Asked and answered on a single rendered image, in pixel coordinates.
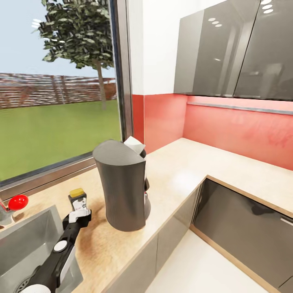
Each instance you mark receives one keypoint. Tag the bottle of coffee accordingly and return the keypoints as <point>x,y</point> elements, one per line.
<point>78,199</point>

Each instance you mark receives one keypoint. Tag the drop in sink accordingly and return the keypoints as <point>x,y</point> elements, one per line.
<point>28,244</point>

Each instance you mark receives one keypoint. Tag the countertop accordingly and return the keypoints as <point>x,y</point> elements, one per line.
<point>103,253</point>
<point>265,183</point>

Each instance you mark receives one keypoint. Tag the coffee maker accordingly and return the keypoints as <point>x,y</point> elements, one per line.
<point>124,181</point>

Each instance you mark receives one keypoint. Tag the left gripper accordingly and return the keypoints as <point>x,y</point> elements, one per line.
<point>81,222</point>

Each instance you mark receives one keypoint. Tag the paper coffee filter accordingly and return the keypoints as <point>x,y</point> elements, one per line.
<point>134,144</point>

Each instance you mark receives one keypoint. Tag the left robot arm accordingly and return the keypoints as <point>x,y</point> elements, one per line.
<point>48,277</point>

